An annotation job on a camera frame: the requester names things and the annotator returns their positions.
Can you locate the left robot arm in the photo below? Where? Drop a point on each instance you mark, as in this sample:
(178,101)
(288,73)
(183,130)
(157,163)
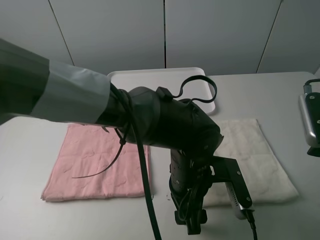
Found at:
(34,86)

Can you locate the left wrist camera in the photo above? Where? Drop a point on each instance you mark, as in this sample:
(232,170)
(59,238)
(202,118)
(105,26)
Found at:
(227,171)

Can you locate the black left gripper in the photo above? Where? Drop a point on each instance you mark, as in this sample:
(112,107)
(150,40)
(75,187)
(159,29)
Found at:
(189,183)

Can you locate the white rectangular plastic tray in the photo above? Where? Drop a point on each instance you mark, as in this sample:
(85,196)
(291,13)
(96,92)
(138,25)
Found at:
(170,78)

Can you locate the cream white towel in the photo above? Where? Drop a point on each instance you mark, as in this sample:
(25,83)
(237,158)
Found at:
(265,178)

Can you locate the pink towel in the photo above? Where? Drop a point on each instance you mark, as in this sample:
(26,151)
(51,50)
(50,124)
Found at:
(90,165)

